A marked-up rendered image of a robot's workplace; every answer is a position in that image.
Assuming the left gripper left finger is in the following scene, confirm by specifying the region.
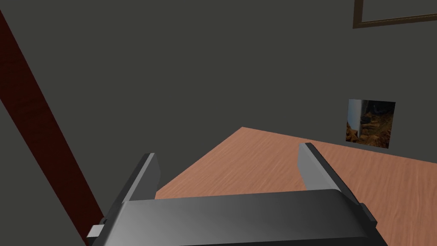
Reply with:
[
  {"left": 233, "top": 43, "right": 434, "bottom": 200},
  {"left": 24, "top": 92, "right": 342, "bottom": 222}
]
[{"left": 121, "top": 152, "right": 161, "bottom": 204}]

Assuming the brown framed wall picture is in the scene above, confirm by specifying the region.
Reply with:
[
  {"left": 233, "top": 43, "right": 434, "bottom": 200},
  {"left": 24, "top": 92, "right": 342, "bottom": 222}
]
[{"left": 352, "top": 0, "right": 437, "bottom": 29}]

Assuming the dark red door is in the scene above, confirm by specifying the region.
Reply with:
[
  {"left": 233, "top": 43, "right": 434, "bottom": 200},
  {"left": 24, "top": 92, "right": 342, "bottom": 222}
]
[{"left": 0, "top": 9, "right": 105, "bottom": 246}]

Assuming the brown landscape wall picture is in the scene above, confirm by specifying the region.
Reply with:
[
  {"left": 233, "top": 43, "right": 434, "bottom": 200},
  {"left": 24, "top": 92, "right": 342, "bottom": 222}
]
[{"left": 345, "top": 99, "right": 396, "bottom": 149}]

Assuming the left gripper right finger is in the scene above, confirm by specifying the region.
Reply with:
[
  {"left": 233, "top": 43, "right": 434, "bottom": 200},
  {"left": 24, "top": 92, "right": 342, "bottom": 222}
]
[{"left": 297, "top": 142, "right": 361, "bottom": 206}]

